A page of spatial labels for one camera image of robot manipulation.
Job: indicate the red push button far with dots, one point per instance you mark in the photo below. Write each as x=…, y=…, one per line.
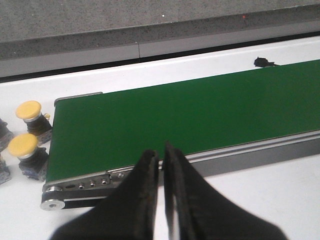
x=5, y=135

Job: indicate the aluminium conveyor frame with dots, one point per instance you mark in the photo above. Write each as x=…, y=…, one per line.
x=89, y=189

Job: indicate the red push button middle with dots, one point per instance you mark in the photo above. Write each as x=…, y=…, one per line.
x=5, y=174

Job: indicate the yellow push button far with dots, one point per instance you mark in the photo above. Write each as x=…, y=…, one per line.
x=37, y=123

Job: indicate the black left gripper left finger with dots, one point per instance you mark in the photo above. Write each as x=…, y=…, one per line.
x=127, y=214

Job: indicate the grey stone counter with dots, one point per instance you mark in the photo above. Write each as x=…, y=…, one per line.
x=48, y=37

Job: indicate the red push button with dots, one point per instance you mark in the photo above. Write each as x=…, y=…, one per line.
x=5, y=135
x=5, y=174

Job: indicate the green conveyor belt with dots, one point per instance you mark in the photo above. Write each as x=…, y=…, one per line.
x=108, y=131

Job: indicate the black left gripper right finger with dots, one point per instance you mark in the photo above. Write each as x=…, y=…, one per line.
x=196, y=211

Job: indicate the yellow push button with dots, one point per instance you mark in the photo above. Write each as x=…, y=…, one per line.
x=37, y=123
x=33, y=159

